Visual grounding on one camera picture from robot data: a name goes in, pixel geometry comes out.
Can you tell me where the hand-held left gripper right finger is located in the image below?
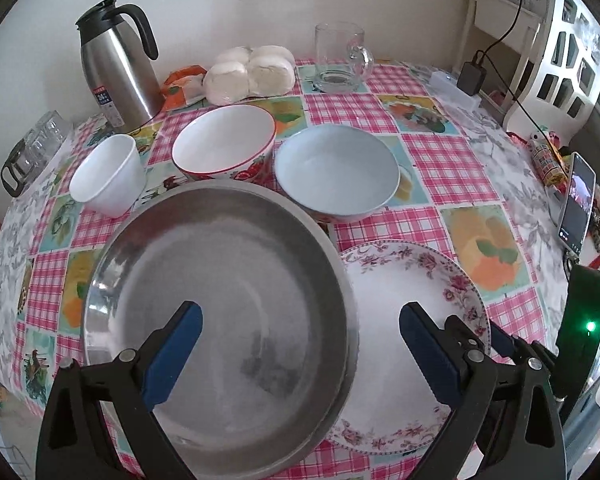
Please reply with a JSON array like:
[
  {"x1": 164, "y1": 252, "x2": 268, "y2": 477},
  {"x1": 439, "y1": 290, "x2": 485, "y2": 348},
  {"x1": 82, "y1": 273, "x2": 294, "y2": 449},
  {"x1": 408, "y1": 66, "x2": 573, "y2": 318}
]
[{"x1": 399, "y1": 301, "x2": 567, "y2": 480}]

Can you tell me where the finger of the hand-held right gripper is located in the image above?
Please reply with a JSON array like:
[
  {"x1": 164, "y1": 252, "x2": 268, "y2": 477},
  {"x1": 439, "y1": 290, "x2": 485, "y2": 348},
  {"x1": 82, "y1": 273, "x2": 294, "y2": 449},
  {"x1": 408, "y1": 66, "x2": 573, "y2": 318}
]
[{"x1": 489, "y1": 322, "x2": 556, "y2": 366}]

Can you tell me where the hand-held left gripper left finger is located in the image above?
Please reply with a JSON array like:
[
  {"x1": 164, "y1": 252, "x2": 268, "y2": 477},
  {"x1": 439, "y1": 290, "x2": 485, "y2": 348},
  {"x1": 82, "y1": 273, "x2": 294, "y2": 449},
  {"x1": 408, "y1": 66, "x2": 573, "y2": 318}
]
[{"x1": 36, "y1": 301, "x2": 203, "y2": 480}]

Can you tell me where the floral rimmed white plate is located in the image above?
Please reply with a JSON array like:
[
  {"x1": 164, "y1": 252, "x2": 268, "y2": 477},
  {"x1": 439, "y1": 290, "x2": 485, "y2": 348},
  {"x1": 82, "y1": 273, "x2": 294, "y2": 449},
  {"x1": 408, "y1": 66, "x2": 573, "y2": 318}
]
[{"x1": 325, "y1": 240, "x2": 492, "y2": 456}]

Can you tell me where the stainless steel basin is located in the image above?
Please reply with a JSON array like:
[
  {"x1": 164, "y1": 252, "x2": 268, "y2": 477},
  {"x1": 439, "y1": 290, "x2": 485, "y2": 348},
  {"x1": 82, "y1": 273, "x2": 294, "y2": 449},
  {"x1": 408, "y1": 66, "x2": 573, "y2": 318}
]
[{"x1": 82, "y1": 180, "x2": 359, "y2": 471}]

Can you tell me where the small white cup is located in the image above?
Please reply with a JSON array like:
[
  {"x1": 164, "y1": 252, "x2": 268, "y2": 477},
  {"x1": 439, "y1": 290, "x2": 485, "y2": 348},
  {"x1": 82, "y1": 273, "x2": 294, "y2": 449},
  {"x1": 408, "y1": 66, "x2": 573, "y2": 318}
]
[{"x1": 69, "y1": 135, "x2": 147, "y2": 219}]

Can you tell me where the light blue bowl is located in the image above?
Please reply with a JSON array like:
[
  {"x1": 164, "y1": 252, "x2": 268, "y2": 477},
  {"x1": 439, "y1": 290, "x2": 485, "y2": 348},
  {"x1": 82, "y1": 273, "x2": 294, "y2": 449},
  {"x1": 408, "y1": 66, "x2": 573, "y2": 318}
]
[{"x1": 274, "y1": 126, "x2": 401, "y2": 223}]

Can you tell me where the red floral bowl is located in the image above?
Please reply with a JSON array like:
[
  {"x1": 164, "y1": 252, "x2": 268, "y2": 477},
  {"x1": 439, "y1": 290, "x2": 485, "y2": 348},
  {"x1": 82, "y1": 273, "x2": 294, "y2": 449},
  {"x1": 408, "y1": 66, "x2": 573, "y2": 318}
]
[{"x1": 172, "y1": 104, "x2": 277, "y2": 183}]

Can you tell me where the smartphone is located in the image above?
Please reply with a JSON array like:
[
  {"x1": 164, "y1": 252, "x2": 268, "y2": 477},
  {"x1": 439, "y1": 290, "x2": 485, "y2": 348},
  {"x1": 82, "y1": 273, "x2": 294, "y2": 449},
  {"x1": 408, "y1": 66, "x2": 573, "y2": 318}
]
[{"x1": 557, "y1": 151, "x2": 597, "y2": 253}]

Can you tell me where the small red white bottle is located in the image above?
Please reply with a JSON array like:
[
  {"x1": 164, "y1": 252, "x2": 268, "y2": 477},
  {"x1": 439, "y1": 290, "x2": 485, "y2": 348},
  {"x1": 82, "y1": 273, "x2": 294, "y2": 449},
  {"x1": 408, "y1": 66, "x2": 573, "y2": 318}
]
[{"x1": 530, "y1": 132, "x2": 568, "y2": 188}]

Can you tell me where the pink checkered fruit tablecloth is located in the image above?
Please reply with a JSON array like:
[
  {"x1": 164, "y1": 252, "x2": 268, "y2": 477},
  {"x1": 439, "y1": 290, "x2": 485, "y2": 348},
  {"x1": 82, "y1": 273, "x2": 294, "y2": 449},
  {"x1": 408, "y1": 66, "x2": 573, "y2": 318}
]
[{"x1": 0, "y1": 57, "x2": 576, "y2": 480}]

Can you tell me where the white cut-out chair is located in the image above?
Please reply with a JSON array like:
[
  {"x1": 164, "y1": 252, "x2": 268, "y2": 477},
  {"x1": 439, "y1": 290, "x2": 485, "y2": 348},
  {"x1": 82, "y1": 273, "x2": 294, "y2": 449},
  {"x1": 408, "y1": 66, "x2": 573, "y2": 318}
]
[{"x1": 502, "y1": 0, "x2": 600, "y2": 136}]

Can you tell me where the small clear glass cup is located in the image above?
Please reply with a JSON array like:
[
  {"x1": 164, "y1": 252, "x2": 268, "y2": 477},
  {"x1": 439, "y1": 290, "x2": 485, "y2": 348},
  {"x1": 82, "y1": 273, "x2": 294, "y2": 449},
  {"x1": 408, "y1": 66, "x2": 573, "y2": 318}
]
[
  {"x1": 37, "y1": 110, "x2": 74, "y2": 153},
  {"x1": 24, "y1": 127, "x2": 53, "y2": 163}
]

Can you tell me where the black charger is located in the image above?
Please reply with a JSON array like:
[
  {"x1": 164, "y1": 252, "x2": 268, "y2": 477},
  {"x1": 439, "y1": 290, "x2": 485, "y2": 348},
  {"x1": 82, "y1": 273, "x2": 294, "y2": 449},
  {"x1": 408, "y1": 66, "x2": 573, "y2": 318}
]
[{"x1": 456, "y1": 51, "x2": 487, "y2": 96}]

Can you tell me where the orange snack packet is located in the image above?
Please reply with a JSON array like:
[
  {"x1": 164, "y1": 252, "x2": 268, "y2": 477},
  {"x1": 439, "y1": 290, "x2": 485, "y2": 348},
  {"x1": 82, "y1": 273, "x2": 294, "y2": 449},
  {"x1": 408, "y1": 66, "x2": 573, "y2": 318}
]
[{"x1": 161, "y1": 65, "x2": 208, "y2": 111}]

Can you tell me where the bag of white buns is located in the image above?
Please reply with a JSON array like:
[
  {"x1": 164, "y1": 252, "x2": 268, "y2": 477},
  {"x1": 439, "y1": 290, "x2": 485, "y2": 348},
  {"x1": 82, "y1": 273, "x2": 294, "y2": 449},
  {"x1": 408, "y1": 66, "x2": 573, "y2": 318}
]
[{"x1": 202, "y1": 45, "x2": 297, "y2": 107}]

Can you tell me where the stainless steel thermos jug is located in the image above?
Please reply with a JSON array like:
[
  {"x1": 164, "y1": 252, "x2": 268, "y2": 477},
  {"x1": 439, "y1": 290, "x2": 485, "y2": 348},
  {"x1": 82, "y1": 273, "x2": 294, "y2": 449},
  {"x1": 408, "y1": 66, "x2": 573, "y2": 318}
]
[{"x1": 75, "y1": 0, "x2": 166, "y2": 128}]

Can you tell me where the white shelf stand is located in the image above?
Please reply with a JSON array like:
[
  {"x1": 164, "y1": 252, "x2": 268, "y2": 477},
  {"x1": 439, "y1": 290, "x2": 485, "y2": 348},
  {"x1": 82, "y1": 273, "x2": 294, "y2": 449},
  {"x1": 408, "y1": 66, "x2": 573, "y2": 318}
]
[{"x1": 455, "y1": 0, "x2": 543, "y2": 103}]

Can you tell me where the clear glass mug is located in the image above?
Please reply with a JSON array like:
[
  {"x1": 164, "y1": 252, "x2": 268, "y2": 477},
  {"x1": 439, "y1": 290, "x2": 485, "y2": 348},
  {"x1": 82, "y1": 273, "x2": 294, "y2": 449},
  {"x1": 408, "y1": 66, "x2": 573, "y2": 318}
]
[{"x1": 312, "y1": 21, "x2": 376, "y2": 94}]

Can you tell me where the glass teapot black handle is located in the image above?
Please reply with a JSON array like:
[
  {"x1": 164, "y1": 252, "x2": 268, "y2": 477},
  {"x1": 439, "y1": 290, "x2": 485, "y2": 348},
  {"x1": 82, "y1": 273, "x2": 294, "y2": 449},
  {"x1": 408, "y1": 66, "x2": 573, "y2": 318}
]
[{"x1": 0, "y1": 137, "x2": 46, "y2": 197}]

